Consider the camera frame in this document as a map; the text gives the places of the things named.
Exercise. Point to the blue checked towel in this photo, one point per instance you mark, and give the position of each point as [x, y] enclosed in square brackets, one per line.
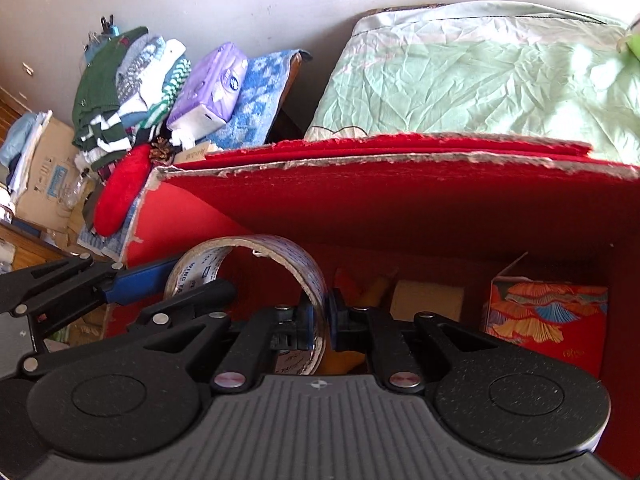
[260, 95]

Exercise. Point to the green white striped garment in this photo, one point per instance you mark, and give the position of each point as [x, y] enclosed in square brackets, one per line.
[172, 85]

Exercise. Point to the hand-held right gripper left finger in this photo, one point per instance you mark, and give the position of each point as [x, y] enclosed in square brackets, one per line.
[302, 327]

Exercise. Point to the black clip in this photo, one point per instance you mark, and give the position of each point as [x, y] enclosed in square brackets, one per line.
[109, 24]

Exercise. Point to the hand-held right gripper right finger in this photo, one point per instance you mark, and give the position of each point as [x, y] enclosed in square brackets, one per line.
[340, 325]

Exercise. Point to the red cardboard box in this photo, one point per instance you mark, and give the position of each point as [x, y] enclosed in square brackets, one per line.
[400, 200]

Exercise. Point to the clear packing tape roll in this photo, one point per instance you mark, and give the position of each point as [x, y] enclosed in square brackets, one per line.
[280, 250]

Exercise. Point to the blue white knit garment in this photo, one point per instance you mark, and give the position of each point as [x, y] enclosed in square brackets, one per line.
[140, 65]

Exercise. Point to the brown cardboard box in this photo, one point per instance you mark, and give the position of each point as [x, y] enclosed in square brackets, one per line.
[50, 175]

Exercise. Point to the purple tissue pack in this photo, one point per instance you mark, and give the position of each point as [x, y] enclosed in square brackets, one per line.
[210, 85]

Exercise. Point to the small red patterned box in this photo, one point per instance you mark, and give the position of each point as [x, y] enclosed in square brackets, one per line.
[545, 315]

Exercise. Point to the clear plastic bag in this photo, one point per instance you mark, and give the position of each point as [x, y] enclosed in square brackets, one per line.
[70, 192]

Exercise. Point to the red plush cushion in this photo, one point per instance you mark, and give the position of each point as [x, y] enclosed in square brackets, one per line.
[117, 195]

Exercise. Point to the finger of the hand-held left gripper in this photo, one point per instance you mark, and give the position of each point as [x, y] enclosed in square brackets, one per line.
[145, 277]
[200, 300]

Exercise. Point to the brown paper tag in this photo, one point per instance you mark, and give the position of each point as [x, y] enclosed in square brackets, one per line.
[195, 154]

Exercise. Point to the brown pine cone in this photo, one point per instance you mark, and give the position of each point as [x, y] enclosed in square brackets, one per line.
[162, 151]

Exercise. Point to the dark green knit sweater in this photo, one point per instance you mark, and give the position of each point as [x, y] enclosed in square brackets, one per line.
[100, 90]

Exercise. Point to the light blue folded clothes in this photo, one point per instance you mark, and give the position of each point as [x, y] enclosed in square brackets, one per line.
[20, 140]

